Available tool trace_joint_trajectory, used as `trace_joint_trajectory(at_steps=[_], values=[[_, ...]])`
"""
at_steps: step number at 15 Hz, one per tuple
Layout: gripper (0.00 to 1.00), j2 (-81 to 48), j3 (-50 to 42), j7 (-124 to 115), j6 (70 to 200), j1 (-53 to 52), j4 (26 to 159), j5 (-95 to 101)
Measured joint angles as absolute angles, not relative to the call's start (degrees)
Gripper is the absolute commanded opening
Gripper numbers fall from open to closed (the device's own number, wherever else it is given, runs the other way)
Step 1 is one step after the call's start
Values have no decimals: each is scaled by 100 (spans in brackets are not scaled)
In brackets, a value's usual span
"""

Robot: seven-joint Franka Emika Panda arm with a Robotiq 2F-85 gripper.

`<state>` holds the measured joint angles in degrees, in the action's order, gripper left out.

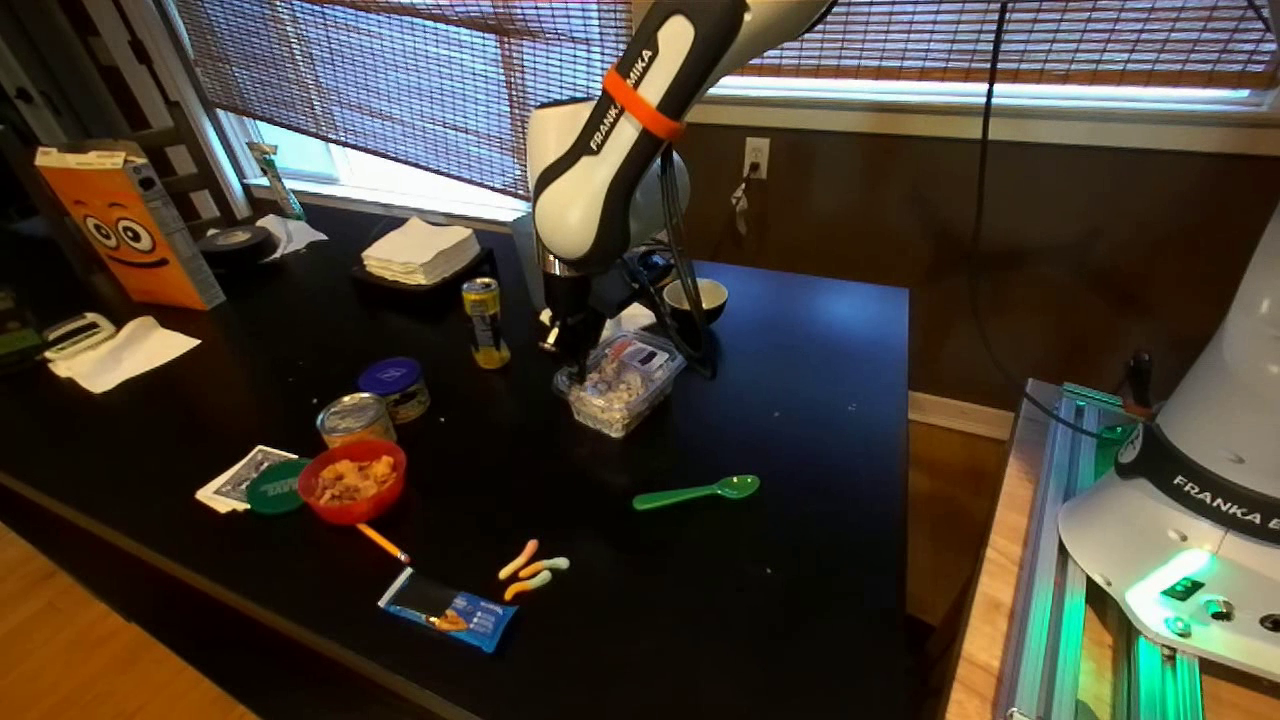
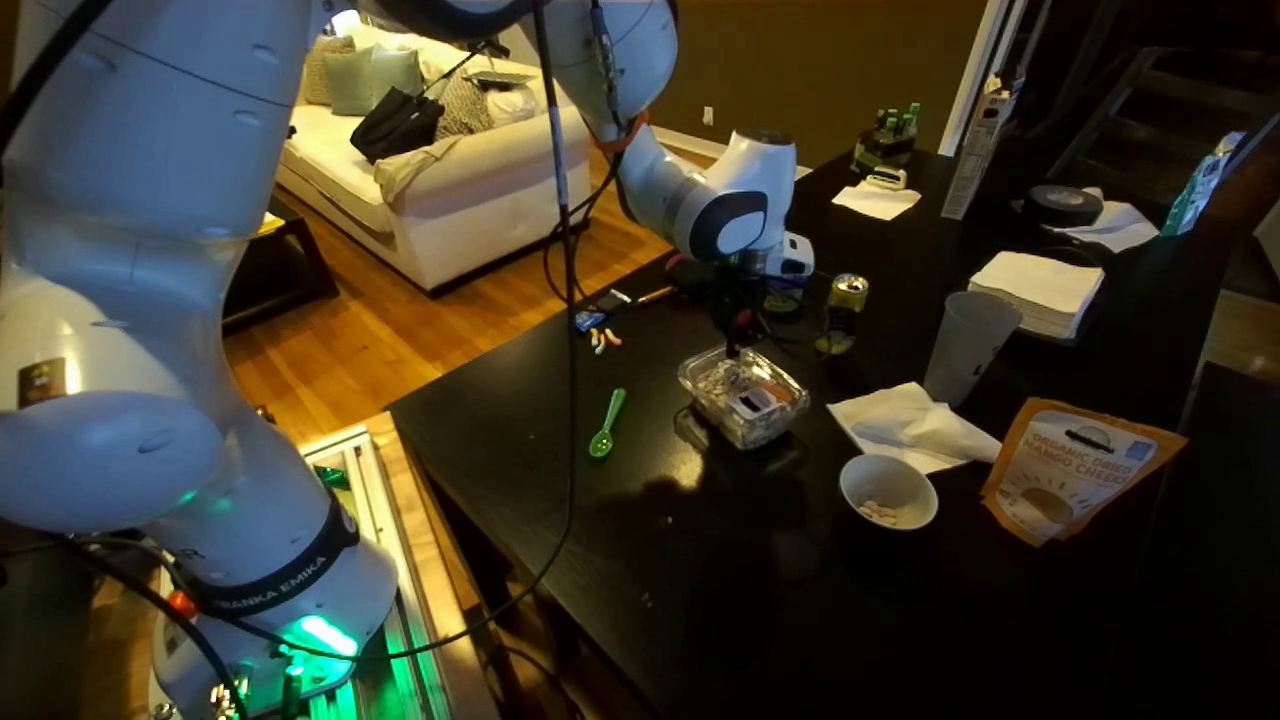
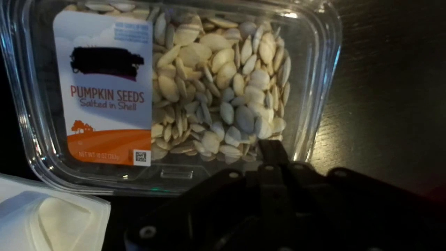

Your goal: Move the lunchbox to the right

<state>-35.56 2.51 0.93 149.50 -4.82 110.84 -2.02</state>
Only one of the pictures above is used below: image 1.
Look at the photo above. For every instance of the blue lidded jar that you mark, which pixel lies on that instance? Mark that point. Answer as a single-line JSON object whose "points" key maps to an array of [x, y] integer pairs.
{"points": [[393, 384]]}

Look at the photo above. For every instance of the black oval object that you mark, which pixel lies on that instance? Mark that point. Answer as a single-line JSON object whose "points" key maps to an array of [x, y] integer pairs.
{"points": [[238, 241]]}

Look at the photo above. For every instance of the white wall outlet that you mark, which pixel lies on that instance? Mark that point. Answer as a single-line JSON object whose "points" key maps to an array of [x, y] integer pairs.
{"points": [[757, 158]]}

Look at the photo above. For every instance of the wooden platform with metal rails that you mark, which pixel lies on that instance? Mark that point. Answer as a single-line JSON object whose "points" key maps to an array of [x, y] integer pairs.
{"points": [[1041, 563]]}

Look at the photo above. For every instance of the white printed card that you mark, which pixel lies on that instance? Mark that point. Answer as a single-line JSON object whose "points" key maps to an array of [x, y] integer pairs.
{"points": [[227, 486]]}

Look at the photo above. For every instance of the green plastic spoon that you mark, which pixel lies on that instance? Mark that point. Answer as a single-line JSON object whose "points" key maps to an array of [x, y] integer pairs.
{"points": [[693, 495]]}

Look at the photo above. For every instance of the white window sill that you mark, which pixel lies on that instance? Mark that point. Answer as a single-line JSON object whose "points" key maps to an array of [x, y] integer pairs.
{"points": [[1000, 108]]}

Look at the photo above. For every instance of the orange white gummy worm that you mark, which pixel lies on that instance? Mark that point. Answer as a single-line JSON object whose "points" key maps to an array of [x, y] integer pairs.
{"points": [[527, 584]]}

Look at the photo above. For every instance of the thin orange stick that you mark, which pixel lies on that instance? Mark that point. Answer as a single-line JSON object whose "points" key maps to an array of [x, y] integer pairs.
{"points": [[382, 540]]}

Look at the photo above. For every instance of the woven window blinds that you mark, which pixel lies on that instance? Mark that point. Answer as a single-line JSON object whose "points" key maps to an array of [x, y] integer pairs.
{"points": [[403, 64]]}

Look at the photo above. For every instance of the pale gummy worm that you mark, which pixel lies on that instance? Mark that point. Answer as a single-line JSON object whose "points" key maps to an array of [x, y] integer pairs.
{"points": [[544, 564]]}

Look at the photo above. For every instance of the white paper sheet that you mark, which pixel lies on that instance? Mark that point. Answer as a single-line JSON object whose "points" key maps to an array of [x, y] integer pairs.
{"points": [[632, 320]]}

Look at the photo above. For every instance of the glass spice jar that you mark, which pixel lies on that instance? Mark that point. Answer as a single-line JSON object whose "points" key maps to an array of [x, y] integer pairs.
{"points": [[486, 326]]}

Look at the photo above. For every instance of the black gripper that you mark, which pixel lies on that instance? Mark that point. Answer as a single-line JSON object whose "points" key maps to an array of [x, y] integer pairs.
{"points": [[586, 304]]}

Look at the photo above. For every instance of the green round lid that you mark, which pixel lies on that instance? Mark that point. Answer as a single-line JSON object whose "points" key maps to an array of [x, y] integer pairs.
{"points": [[276, 491]]}

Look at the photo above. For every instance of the red snack bowl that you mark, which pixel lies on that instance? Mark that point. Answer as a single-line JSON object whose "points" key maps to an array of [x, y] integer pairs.
{"points": [[351, 480]]}

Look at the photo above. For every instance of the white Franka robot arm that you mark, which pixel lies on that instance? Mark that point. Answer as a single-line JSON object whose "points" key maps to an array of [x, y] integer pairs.
{"points": [[586, 200]]}

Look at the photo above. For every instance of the white paper towel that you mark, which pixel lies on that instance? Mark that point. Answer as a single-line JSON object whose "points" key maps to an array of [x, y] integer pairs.
{"points": [[134, 353]]}

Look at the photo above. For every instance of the blue snack packet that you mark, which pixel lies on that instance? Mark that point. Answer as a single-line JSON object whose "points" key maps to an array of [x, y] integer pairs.
{"points": [[444, 611]]}

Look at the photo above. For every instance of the clear plastic lunchbox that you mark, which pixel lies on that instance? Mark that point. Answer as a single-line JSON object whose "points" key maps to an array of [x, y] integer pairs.
{"points": [[627, 391]]}

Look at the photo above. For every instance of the crumpled white paper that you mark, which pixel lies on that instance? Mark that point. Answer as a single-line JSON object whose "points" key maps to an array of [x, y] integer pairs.
{"points": [[295, 232]]}

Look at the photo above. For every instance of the orange cereal box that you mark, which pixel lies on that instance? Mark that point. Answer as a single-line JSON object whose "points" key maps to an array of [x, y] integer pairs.
{"points": [[127, 226]]}

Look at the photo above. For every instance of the small white box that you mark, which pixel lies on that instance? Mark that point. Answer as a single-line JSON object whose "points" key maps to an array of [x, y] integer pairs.
{"points": [[76, 329]]}

